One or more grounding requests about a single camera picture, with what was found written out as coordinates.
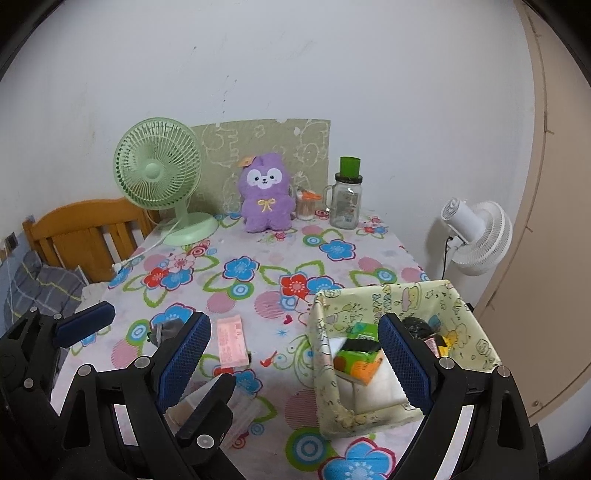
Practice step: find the small toothpick jar orange lid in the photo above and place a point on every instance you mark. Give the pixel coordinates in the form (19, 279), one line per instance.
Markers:
(307, 207)

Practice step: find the black plastic bag roll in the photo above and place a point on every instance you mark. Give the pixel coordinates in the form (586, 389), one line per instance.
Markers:
(418, 328)

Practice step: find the printed snack packet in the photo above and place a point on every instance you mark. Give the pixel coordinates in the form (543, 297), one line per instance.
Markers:
(438, 344)

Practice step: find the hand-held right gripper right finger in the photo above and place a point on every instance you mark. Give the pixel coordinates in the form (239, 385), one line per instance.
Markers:
(406, 364)

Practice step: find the grey plaid pillow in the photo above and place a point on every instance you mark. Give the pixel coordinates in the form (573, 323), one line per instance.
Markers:
(51, 281)

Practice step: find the green desk fan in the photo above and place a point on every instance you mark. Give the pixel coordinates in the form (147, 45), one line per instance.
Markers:
(152, 170)

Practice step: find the clear plastic bag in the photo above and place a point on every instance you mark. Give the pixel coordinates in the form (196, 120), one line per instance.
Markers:
(244, 406)

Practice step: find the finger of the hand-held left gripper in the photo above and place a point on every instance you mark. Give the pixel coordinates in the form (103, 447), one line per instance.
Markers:
(207, 406)
(83, 323)

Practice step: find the glass jar with green lid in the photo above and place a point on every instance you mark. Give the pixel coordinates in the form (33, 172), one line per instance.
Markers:
(346, 207)

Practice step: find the purple plush toy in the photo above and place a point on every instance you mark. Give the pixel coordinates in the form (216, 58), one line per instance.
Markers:
(265, 207)

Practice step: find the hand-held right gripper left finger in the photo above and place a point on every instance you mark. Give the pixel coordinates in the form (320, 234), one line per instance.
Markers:
(182, 364)

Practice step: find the grey cloth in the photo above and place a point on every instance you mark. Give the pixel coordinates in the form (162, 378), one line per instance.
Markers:
(168, 330)

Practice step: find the pink packet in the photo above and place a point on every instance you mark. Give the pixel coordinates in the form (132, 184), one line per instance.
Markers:
(231, 341)

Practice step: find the green orange snack packet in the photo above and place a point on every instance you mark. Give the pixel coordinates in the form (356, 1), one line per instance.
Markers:
(360, 362)

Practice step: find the beige door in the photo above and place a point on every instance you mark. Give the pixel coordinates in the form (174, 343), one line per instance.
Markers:
(554, 230)

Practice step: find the yellow printed fabric storage box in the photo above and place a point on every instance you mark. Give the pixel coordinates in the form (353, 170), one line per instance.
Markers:
(332, 406)

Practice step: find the green printed board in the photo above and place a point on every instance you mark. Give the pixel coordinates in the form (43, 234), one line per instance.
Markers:
(286, 143)

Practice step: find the white standing fan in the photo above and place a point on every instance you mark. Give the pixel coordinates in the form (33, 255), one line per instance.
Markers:
(489, 240)

